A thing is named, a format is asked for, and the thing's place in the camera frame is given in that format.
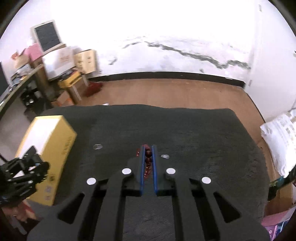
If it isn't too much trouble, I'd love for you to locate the red bead bracelet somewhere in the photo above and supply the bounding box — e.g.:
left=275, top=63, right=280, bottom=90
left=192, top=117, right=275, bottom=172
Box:
left=136, top=143, right=154, bottom=180

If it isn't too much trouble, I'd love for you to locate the dark wooden desk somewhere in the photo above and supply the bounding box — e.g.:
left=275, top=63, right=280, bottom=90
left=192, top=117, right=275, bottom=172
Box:
left=0, top=64, right=53, bottom=118

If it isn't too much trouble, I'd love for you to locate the pink box bottom right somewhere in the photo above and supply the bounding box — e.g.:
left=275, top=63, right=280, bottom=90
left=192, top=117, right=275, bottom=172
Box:
left=261, top=206, right=295, bottom=240

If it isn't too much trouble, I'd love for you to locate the white paper shopping bag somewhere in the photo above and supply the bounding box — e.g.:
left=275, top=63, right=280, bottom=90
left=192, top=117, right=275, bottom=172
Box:
left=42, top=47, right=75, bottom=80

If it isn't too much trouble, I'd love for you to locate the black monitor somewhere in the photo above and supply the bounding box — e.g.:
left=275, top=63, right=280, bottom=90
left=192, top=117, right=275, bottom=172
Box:
left=0, top=62, right=10, bottom=95

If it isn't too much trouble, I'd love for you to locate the framed blackboard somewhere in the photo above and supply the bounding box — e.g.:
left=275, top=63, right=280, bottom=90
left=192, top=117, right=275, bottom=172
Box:
left=31, top=21, right=63, bottom=55

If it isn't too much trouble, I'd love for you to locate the white printed plastic bag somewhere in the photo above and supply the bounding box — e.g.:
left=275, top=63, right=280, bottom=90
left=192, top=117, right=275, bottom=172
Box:
left=260, top=109, right=296, bottom=178

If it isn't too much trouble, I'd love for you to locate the dark patterned table mat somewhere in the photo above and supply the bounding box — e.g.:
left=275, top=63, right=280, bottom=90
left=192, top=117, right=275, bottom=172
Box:
left=25, top=104, right=270, bottom=241

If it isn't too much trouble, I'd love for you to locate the yellow jewelry box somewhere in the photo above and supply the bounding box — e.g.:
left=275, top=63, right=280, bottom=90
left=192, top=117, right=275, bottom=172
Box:
left=15, top=115, right=77, bottom=206

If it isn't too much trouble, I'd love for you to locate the red cloth on floor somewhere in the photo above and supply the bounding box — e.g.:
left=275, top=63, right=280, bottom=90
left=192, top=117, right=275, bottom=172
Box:
left=83, top=82, right=103, bottom=97

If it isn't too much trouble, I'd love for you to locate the tan cardboard box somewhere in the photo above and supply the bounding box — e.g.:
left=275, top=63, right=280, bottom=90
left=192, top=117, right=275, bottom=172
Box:
left=74, top=50, right=96, bottom=74

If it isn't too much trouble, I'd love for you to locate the person's left hand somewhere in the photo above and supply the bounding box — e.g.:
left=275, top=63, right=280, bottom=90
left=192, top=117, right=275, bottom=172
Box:
left=1, top=200, right=37, bottom=222

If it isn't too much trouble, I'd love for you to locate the pink box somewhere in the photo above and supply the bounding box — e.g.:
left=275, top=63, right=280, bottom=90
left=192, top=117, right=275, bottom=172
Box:
left=261, top=206, right=295, bottom=240
left=24, top=43, right=43, bottom=62

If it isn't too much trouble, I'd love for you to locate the yellow box on stool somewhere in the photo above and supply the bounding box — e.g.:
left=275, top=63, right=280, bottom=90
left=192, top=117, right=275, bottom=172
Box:
left=58, top=71, right=82, bottom=88

